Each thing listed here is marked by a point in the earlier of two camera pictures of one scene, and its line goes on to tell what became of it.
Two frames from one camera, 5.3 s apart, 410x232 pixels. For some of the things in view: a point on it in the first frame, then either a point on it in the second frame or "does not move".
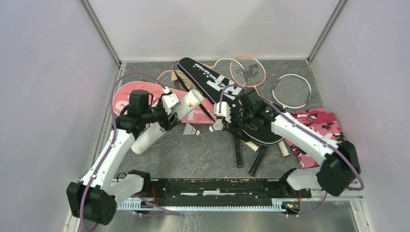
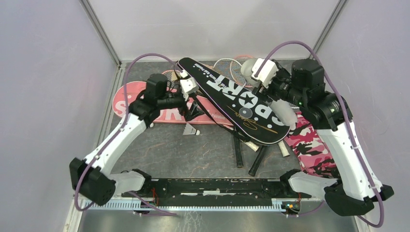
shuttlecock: (190, 130) does not move
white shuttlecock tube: (145, 140) to (285, 113)
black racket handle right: (255, 166) does not move
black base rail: (223, 188) does not move
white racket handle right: (285, 151) does not move
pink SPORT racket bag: (206, 112) does not move
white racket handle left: (252, 145) does not move
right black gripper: (231, 126) to (282, 72)
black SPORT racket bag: (231, 96) does not move
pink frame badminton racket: (255, 72) to (235, 69)
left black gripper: (167, 124) to (195, 111)
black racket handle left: (239, 160) does not move
